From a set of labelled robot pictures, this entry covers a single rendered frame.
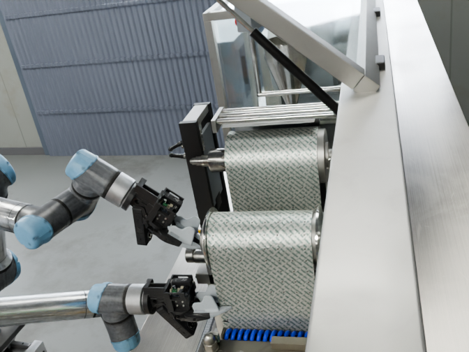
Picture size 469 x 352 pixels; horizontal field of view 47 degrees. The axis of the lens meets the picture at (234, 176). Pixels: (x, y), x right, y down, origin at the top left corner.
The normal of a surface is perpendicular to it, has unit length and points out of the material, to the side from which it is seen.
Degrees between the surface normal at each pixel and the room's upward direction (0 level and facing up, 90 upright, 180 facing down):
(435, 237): 0
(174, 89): 90
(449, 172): 0
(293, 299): 90
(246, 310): 90
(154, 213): 90
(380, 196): 0
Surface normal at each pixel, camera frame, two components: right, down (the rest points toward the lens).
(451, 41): -0.29, 0.47
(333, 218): -0.15, -0.88
